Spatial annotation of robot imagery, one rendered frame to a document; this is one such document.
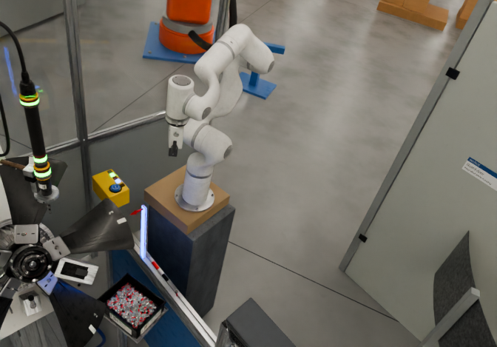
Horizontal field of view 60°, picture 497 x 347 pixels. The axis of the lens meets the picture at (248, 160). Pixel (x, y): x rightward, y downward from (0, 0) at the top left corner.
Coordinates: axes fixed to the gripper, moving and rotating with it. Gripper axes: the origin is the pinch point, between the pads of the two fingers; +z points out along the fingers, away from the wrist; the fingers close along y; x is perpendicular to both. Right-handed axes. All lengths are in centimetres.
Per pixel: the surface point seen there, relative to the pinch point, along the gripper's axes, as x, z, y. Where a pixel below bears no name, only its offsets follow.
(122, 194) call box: 19.1, 38.4, 10.6
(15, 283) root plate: 48, 28, -40
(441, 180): -145, 29, 24
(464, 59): -131, -32, 44
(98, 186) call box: 30, 38, 15
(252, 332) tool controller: -27, 16, -63
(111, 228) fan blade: 20.3, 24.0, -19.0
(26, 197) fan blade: 47, 9, -18
